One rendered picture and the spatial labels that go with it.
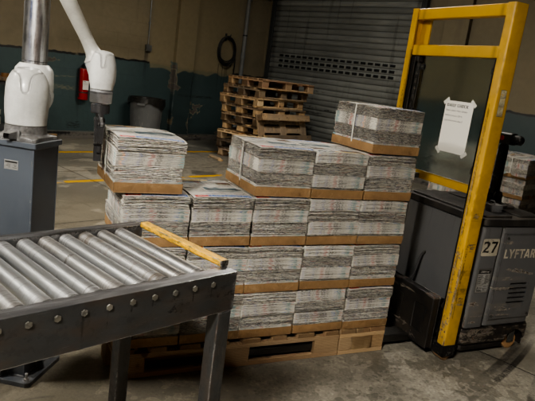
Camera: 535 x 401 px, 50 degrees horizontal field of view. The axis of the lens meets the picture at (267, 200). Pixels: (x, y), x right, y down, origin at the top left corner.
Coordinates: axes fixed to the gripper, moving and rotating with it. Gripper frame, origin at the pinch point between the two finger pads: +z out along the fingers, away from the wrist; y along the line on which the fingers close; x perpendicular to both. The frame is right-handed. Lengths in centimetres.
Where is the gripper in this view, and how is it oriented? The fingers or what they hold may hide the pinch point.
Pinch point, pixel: (97, 152)
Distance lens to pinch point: 248.4
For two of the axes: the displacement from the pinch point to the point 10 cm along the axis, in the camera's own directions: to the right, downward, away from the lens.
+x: -9.0, -0.2, -4.4
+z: -1.3, 9.7, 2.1
